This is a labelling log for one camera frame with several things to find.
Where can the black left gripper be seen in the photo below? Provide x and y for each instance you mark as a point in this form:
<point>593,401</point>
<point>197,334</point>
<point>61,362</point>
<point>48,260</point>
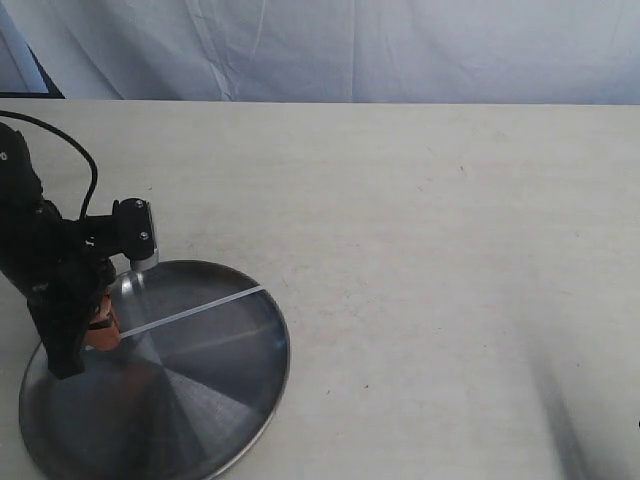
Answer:
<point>72,308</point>

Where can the thin translucent plastic tube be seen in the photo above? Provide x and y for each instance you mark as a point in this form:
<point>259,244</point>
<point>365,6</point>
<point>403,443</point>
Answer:
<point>190,312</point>

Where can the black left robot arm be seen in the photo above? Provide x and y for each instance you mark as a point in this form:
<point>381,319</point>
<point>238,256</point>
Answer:
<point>23,250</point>

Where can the round stainless steel plate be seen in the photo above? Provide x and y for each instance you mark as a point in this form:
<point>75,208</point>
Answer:
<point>182,401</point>

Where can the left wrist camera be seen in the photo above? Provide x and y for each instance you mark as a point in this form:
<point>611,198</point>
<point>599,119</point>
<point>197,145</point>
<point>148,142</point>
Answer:
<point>128,230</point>

